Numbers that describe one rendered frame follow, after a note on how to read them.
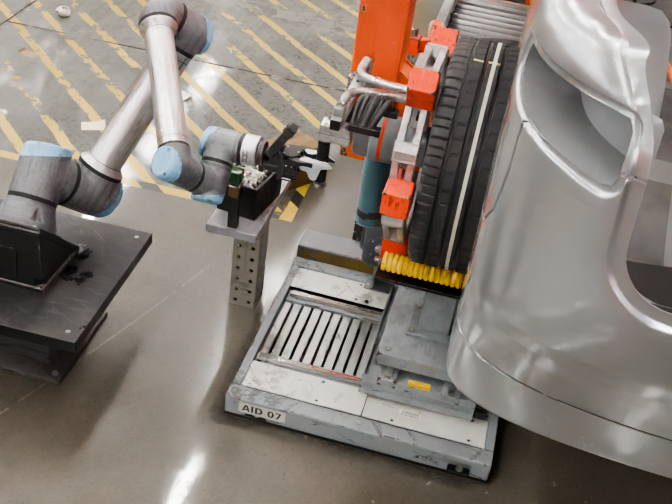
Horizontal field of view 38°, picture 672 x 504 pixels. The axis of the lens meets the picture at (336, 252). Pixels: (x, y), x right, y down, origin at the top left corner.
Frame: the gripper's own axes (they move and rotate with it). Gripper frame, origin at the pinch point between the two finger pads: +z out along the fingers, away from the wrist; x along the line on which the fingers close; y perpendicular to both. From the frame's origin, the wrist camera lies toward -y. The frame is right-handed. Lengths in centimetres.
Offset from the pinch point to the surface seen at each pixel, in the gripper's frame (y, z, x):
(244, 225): 37.9, -27.0, -14.7
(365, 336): 77, 16, -23
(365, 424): 75, 26, 20
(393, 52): -11, 5, -60
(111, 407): 83, -51, 33
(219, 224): 38, -34, -12
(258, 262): 62, -25, -30
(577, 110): -60, 56, 68
